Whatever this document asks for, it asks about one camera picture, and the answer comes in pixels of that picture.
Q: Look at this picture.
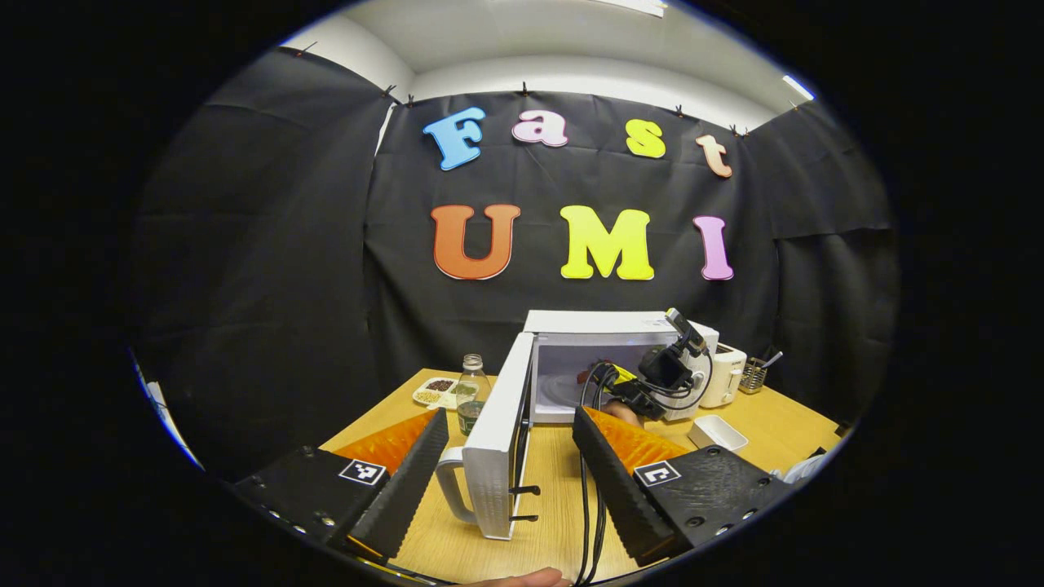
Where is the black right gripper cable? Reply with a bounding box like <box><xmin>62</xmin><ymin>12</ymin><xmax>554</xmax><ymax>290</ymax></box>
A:
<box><xmin>575</xmin><ymin>359</ymin><xmax>714</xmax><ymax>587</ymax></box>

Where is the white toaster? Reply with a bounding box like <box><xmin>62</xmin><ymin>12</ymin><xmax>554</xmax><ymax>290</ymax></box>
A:
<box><xmin>700</xmin><ymin>342</ymin><xmax>748</xmax><ymax>408</ymax></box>

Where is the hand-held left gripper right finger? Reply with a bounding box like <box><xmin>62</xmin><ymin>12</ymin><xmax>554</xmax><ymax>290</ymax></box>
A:
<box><xmin>571</xmin><ymin>406</ymin><xmax>796</xmax><ymax>567</ymax></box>

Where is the black backdrop cloth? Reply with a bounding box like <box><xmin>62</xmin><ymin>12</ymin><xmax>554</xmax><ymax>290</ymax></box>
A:
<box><xmin>126</xmin><ymin>47</ymin><xmax>898</xmax><ymax>482</ymax></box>

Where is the white divided grain dish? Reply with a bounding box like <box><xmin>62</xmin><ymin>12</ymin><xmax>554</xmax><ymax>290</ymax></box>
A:
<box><xmin>412</xmin><ymin>375</ymin><xmax>462</xmax><ymax>410</ymax></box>

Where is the long ceiling light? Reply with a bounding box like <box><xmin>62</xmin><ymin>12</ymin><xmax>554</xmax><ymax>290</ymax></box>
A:
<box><xmin>595</xmin><ymin>0</ymin><xmax>668</xmax><ymax>17</ymax></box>

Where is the clear plastic water bottle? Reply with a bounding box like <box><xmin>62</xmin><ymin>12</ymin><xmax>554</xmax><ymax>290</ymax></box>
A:
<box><xmin>455</xmin><ymin>354</ymin><xmax>492</xmax><ymax>437</ymax></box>

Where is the white microwave oven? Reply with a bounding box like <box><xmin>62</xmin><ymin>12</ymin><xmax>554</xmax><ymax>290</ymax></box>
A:
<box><xmin>435</xmin><ymin>308</ymin><xmax>720</xmax><ymax>541</ymax></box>

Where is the white rectangular tray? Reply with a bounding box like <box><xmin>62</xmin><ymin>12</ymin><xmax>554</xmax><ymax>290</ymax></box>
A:
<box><xmin>688</xmin><ymin>414</ymin><xmax>750</xmax><ymax>452</ymax></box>

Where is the glass turntable plate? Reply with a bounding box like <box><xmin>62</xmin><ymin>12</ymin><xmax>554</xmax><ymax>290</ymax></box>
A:
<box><xmin>542</xmin><ymin>373</ymin><xmax>604</xmax><ymax>408</ymax></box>

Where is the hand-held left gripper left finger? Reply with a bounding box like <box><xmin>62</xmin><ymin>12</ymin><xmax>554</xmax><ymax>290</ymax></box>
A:
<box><xmin>232</xmin><ymin>408</ymin><xmax>449</xmax><ymax>563</ymax></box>

